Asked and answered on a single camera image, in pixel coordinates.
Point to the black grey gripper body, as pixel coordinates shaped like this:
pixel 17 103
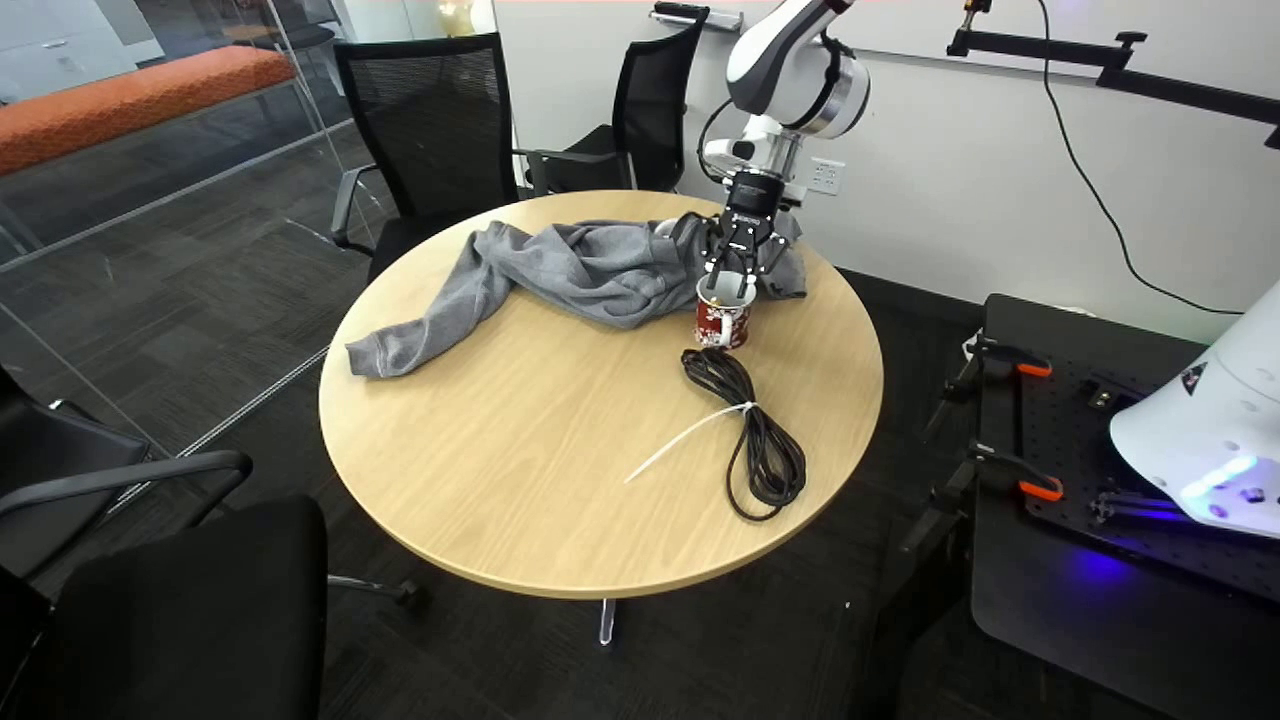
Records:
pixel 747 236

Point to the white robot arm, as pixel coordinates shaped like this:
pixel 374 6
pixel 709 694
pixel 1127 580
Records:
pixel 801 66

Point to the red and white mug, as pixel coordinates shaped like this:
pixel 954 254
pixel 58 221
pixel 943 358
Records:
pixel 716 326

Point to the grey cloth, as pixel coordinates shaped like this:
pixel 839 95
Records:
pixel 600 266

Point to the white zip tie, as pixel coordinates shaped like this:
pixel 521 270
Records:
pixel 686 436

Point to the black mesh office chair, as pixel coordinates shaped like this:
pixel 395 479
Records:
pixel 425 133
pixel 652 106

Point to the orange black clamp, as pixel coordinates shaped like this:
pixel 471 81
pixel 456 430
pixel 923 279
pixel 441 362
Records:
pixel 1025 484
pixel 1025 369

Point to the silver table leg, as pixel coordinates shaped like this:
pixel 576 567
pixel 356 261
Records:
pixel 607 625

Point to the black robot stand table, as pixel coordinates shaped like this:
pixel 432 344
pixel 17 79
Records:
pixel 1106 612

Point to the orange bench cushion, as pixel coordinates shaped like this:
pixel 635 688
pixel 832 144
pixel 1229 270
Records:
pixel 132 103

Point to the white wall outlet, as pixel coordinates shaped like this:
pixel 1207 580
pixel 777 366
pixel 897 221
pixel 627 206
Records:
pixel 824 174

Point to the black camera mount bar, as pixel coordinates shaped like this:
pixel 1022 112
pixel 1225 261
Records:
pixel 1133 70

